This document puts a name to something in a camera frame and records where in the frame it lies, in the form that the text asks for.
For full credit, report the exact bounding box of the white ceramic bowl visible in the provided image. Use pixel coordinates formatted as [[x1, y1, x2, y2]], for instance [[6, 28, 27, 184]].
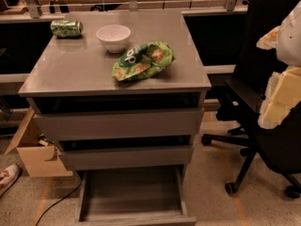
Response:
[[96, 24, 131, 53]]

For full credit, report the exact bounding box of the wooden workbench with metal legs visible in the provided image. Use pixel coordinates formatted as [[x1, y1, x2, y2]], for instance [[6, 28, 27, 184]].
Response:
[[0, 0, 247, 24]]

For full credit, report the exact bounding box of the cardboard box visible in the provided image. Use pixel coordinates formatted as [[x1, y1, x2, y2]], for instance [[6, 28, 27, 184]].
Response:
[[5, 107, 73, 177]]

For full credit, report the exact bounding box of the grey drawer cabinet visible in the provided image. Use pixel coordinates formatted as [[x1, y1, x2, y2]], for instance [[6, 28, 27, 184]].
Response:
[[20, 10, 210, 226]]

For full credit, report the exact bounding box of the white and red shoe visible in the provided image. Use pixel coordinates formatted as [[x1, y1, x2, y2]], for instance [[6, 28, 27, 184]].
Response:
[[0, 164, 20, 197]]

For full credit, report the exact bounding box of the grey open bottom drawer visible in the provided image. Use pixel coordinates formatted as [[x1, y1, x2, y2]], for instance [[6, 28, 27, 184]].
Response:
[[74, 166, 197, 226]]

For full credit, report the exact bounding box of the green soda can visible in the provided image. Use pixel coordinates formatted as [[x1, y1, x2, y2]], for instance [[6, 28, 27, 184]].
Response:
[[50, 20, 83, 38]]

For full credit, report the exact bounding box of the black floor cable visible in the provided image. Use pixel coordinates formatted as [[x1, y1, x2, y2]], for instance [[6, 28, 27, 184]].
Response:
[[34, 181, 83, 226]]

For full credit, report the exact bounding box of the green rice chip bag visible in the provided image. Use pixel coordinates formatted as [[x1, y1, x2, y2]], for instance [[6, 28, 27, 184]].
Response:
[[112, 41, 175, 82]]

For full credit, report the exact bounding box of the black office chair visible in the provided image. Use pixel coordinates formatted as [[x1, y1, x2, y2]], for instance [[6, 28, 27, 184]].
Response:
[[201, 0, 301, 199]]

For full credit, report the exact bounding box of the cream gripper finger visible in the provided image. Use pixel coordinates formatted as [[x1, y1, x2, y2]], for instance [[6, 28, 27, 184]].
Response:
[[256, 26, 279, 50], [258, 66, 301, 129]]

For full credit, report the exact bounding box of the grey top drawer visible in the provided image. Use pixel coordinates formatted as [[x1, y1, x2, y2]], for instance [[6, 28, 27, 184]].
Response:
[[34, 108, 203, 141]]

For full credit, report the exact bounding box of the grey middle drawer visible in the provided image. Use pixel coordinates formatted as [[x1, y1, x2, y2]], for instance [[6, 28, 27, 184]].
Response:
[[58, 145, 193, 170]]

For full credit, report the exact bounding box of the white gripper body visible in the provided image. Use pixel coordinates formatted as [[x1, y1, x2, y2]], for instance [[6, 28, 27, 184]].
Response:
[[277, 1, 301, 66]]

